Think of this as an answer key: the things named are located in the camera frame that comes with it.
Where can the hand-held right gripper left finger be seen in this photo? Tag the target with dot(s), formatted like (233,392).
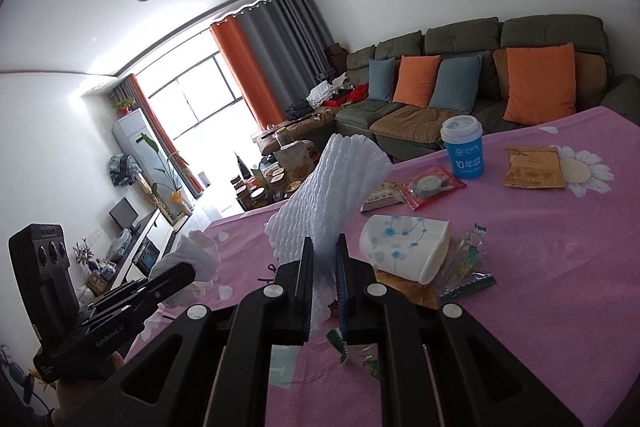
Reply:
(304,272)

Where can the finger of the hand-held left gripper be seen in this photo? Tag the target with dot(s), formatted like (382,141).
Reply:
(170,283)
(117,294)

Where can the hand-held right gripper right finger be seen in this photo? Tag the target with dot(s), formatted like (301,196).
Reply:
(342,277)

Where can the white tissue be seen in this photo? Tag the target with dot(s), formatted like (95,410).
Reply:
(197,252)

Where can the paper cup with blue print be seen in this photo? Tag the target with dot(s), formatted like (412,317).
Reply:
(400,247)

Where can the golden yellow snack wrapper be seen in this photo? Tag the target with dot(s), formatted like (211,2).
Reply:
(410,294)

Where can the ribbed white foam net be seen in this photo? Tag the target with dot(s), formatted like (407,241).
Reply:
(330,197)

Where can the green snack wrapper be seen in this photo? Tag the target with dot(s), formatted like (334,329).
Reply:
(465,272)

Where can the person's left hand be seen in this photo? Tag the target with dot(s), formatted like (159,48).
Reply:
(85,394)

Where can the clear plastic bag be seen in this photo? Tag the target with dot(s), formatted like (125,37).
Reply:
(120,244)

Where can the small plant in blue vase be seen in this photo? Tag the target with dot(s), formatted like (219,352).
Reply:
(86,254)

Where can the white and black TV cabinet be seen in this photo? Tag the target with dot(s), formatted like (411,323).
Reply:
(160,232)

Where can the torn green wrapper piece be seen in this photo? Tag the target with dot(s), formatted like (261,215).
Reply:
(350,352)

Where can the black monitor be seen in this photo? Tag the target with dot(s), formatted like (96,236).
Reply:
(122,213)

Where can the beige snack packet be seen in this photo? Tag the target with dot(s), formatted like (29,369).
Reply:
(382,197)

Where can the group of food jars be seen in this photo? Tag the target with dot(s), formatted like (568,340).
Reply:
(282,177)

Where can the tall plant in yellow wrap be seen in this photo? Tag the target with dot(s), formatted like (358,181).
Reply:
(170,177)

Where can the dark wine bottle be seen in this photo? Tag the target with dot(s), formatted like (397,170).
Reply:
(243,167)

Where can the covered standing fan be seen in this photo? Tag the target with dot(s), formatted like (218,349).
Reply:
(122,168)

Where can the red snack wrapper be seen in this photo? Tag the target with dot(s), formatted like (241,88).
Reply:
(430,187)

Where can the white standing air conditioner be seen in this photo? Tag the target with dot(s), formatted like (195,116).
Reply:
(135,139)

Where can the dark clothes pile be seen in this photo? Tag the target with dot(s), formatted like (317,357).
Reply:
(299,108)

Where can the white cup with blue sleeve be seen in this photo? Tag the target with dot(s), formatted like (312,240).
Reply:
(462,147)

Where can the red cloth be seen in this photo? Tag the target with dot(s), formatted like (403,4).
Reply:
(355,94)

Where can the small green potted plant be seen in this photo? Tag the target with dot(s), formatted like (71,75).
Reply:
(124,105)

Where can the white clothes pile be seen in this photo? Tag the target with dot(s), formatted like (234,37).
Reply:
(325,89)

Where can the small blue cushion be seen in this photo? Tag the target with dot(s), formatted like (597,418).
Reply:
(381,79)

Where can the pink floral tablecloth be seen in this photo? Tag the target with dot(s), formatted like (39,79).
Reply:
(550,282)

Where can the small orange cushion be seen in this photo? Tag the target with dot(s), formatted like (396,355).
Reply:
(415,82)

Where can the dark wooden box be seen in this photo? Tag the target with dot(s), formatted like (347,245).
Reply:
(336,57)

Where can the brown snack packet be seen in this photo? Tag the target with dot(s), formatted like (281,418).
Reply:
(532,167)

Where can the large blue cushion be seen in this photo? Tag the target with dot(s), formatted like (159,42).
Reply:
(455,84)

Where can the green and brown sofa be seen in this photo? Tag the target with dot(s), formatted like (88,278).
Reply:
(460,32)

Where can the large orange cushion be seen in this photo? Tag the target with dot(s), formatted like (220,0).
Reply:
(540,84)

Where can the window with dark frame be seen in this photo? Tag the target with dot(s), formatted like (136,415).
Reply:
(195,97)

